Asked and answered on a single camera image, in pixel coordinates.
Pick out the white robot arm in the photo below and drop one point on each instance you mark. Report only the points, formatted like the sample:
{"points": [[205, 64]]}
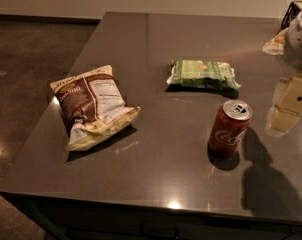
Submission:
{"points": [[292, 57]]}

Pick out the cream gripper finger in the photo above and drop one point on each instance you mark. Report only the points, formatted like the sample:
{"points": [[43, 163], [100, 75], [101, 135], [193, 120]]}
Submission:
{"points": [[279, 123], [288, 94]]}

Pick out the black wire basket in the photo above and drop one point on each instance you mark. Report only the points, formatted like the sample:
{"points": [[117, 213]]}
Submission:
{"points": [[293, 16]]}

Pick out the green jalapeno chip bag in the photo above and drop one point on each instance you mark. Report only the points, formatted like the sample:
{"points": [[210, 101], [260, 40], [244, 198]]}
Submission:
{"points": [[202, 74]]}

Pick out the brown chip bag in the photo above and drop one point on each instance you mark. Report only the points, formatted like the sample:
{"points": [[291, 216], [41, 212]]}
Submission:
{"points": [[93, 106]]}

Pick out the cream snack bag in background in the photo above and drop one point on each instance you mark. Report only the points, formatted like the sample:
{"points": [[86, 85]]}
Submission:
{"points": [[275, 46]]}

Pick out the red cola can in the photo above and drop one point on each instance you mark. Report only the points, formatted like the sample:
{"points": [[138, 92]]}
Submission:
{"points": [[230, 125]]}

